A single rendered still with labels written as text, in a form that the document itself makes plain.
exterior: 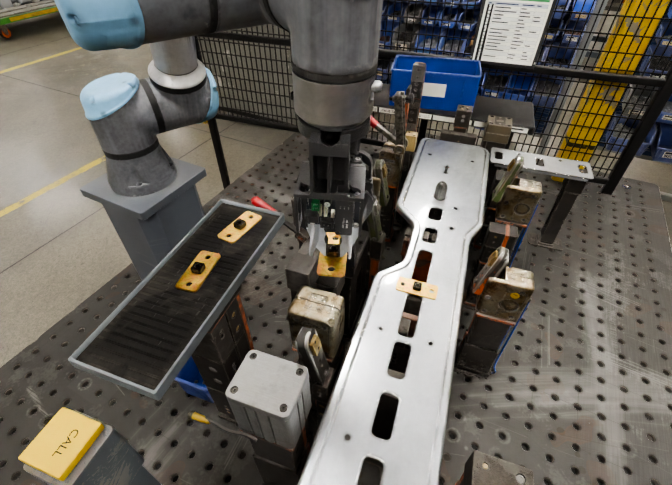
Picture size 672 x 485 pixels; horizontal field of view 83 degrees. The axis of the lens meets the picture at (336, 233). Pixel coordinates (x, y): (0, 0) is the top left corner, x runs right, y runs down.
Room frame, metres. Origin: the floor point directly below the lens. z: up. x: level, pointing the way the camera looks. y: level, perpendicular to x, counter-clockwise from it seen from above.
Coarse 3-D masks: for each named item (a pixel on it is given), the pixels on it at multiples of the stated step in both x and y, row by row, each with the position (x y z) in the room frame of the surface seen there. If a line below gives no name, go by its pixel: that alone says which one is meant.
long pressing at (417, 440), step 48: (432, 144) 1.12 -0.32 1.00; (432, 192) 0.85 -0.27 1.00; (480, 192) 0.85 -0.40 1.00; (384, 288) 0.51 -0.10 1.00; (384, 336) 0.40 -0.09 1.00; (432, 336) 0.40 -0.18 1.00; (336, 384) 0.30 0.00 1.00; (384, 384) 0.30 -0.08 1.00; (432, 384) 0.30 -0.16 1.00; (336, 432) 0.23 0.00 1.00; (432, 432) 0.23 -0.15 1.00; (336, 480) 0.16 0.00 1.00; (384, 480) 0.16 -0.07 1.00; (432, 480) 0.16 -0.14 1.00
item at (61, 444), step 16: (64, 416) 0.19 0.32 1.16; (80, 416) 0.19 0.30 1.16; (48, 432) 0.17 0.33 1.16; (64, 432) 0.17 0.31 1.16; (80, 432) 0.17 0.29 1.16; (96, 432) 0.17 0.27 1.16; (32, 448) 0.15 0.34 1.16; (48, 448) 0.15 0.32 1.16; (64, 448) 0.15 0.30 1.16; (80, 448) 0.15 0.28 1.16; (32, 464) 0.14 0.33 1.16; (48, 464) 0.14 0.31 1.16; (64, 464) 0.14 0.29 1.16
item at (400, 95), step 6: (396, 96) 0.99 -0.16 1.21; (402, 96) 1.01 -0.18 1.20; (408, 96) 0.99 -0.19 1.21; (396, 102) 0.99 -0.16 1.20; (402, 102) 0.99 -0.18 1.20; (408, 102) 0.99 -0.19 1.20; (396, 108) 0.99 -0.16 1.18; (402, 108) 0.99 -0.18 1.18; (396, 114) 0.99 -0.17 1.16; (402, 114) 0.98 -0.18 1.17; (396, 120) 0.99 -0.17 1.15; (402, 120) 0.98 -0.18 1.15; (396, 126) 0.99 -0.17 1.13; (402, 126) 0.98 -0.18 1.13; (396, 132) 0.99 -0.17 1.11; (402, 132) 0.98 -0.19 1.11; (396, 138) 0.99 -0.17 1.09; (402, 138) 0.98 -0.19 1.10; (396, 144) 0.99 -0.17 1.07; (402, 144) 0.98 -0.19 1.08
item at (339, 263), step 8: (328, 232) 0.42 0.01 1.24; (328, 240) 0.40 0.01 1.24; (336, 240) 0.40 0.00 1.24; (328, 248) 0.38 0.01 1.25; (336, 248) 0.38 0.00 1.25; (320, 256) 0.37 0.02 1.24; (328, 256) 0.37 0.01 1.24; (336, 256) 0.37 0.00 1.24; (344, 256) 0.37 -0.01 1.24; (320, 264) 0.35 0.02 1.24; (328, 264) 0.35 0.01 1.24; (336, 264) 0.35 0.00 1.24; (344, 264) 0.35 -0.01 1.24; (320, 272) 0.34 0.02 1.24; (328, 272) 0.34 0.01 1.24; (336, 272) 0.34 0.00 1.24; (344, 272) 0.34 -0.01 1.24
